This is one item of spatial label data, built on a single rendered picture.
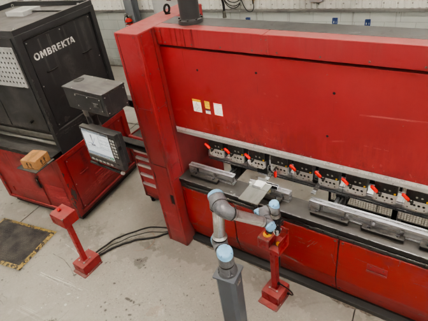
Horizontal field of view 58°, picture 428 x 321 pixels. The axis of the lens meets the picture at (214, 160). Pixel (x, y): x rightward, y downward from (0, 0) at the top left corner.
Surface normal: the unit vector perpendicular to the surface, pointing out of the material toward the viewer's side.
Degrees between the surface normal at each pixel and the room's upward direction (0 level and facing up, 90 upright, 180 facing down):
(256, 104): 90
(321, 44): 90
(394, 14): 90
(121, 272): 0
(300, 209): 0
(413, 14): 90
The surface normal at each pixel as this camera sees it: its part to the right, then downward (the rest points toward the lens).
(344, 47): -0.55, 0.54
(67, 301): -0.12, -0.81
